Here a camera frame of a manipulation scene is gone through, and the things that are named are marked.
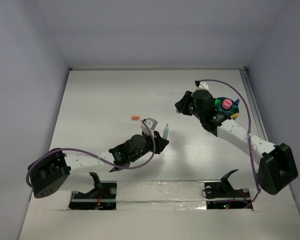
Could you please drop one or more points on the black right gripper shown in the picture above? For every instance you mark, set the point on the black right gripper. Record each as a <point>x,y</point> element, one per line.
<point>182,104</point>

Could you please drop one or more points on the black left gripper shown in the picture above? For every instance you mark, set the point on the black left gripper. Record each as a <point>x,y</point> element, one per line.
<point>160,142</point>

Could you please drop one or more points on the green pencil-shaped clear case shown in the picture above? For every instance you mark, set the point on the green pencil-shaped clear case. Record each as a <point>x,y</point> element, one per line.
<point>165,132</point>

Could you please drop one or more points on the green cap black highlighter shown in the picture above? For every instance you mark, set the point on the green cap black highlighter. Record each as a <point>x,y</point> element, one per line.
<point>217,102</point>

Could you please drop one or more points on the small orange eraser cap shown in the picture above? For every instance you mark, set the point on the small orange eraser cap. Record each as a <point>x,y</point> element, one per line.
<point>135,117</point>

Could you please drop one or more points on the clear blue glue bottle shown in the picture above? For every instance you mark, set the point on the clear blue glue bottle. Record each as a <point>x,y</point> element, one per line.
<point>237,102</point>

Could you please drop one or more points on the pink orange pencil-shaped case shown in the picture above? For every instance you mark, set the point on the pink orange pencil-shaped case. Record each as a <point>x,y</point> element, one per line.
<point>234,116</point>

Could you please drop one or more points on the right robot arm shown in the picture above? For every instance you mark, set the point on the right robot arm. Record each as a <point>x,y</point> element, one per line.
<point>273,166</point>

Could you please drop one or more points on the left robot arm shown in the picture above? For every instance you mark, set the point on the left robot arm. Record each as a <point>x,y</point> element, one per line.
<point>59,168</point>

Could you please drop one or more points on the teal round organizer container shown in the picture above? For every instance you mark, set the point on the teal round organizer container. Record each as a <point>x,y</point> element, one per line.
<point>233,110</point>

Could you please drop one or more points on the pink cap bottle in organizer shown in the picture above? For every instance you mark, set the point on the pink cap bottle in organizer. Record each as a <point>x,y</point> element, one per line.
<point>227,104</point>

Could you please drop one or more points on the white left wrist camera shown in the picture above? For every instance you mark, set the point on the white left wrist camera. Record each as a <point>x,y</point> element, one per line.
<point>148,125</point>

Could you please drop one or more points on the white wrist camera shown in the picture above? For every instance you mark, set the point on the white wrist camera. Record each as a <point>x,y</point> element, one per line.
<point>201,85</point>
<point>148,125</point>

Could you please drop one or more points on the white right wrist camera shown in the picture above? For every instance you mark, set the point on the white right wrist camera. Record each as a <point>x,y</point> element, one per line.
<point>201,85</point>

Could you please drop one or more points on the aluminium rail right edge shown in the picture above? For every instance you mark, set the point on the aluminium rail right edge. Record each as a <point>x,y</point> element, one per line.
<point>253,104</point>

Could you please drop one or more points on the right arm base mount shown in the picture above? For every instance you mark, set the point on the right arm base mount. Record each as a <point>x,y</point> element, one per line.
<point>220,195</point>

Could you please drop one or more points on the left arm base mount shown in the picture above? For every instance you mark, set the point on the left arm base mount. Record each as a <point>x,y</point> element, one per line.
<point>101,197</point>

